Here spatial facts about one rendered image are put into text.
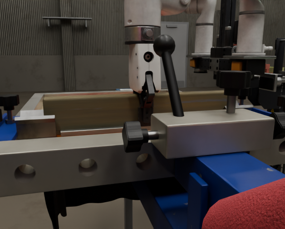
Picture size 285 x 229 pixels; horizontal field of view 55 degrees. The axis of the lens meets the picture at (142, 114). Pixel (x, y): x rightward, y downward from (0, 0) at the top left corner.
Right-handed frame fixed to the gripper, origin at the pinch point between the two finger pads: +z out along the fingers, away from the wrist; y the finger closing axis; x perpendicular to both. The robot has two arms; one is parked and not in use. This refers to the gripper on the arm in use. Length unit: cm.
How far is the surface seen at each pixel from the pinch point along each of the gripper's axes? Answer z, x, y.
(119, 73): 51, -142, 845
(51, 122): 0.1, 18.9, -2.7
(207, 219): -4.2, 8.2, -45.3
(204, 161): -2.7, 2.6, -34.1
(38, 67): 28, 108, 857
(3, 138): 1.3, 26.7, -6.8
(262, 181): -2.7, 0.0, -39.3
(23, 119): -1.1, 23.7, -3.5
